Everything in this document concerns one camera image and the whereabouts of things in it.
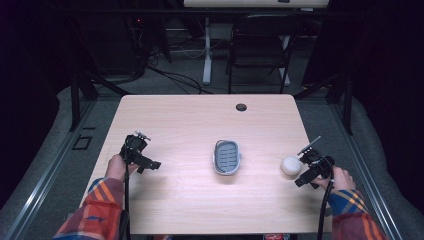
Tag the white round soap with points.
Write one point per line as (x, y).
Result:
(291, 166)

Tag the black table grommet hole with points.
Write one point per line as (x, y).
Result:
(241, 107)

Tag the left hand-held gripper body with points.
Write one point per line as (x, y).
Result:
(135, 148)

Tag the grey soap dish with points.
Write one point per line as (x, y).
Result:
(227, 157)

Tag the grey metal floor rail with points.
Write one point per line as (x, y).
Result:
(50, 173)
(366, 186)

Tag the red packet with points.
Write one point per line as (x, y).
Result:
(275, 237)

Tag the person's left hand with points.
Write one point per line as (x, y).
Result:
(116, 167)

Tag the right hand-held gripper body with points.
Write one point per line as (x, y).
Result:
(318, 163)

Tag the black folding chair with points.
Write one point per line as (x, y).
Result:
(260, 53)

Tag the black metal stand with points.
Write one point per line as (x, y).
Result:
(347, 106)
(75, 103)

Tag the person's right hand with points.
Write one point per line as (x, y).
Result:
(340, 180)

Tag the white desk top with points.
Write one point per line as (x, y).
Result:
(256, 3)

